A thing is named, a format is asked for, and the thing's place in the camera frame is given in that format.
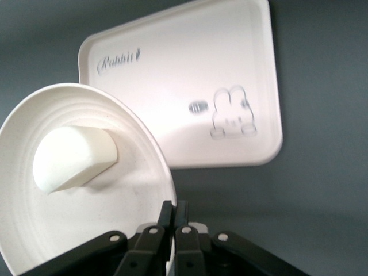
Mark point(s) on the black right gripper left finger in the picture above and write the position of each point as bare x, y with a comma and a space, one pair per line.
149, 244

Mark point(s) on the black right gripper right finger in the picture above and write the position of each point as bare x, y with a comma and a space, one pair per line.
195, 253

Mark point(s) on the beige round plate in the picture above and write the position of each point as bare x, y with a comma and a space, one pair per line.
86, 218

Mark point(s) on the white steamed bun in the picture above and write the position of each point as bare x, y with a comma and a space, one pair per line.
72, 158

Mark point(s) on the beige rabbit print tray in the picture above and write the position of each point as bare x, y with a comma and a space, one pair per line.
187, 72

